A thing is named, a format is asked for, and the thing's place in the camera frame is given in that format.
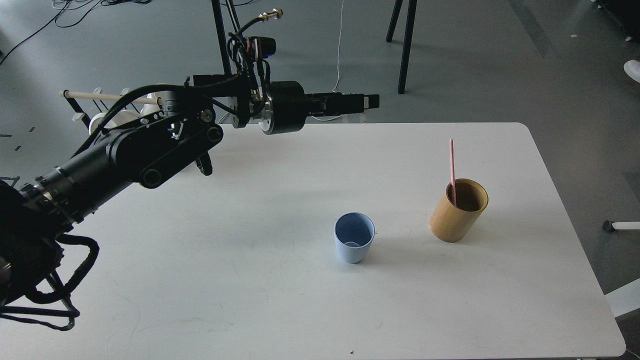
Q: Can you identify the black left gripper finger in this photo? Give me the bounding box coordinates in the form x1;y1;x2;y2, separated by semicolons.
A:
325;105;368;117
327;93;380;106

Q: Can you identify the light blue cup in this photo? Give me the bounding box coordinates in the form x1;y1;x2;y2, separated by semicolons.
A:
333;212;376;264

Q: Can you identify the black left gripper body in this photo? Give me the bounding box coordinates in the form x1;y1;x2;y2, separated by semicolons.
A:
260;80;330;135

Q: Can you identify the white mug lower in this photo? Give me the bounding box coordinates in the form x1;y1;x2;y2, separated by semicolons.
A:
88;109;142;135

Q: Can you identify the white floor cable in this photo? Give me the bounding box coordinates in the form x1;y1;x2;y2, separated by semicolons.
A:
310;112;351;124

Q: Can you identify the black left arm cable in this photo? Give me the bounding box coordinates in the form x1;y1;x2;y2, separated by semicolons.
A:
0;234;100;332

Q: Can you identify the black table leg right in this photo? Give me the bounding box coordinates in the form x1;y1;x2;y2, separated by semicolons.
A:
385;0;418;95

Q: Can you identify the black table leg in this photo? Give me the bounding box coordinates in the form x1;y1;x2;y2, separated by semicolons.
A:
385;0;418;95
210;0;240;76

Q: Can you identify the bamboo cylinder holder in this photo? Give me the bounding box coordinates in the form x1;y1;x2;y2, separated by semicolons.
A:
429;178;489;243

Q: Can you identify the black wire mug rack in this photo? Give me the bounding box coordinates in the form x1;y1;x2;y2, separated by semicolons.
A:
59;88;152;130

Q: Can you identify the black table leg left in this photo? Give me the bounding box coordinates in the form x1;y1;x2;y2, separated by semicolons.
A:
210;0;240;76

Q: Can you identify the white mug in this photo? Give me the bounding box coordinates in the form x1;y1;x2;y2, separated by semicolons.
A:
139;83;173;116
88;109;142;135

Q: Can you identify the white hanging cable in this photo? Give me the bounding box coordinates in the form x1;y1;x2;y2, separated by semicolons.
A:
333;0;347;94

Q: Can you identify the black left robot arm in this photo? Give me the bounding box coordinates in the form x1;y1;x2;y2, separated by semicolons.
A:
1;72;380;313

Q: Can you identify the white mug upper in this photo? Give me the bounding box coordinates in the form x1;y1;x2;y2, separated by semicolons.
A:
139;83;173;116

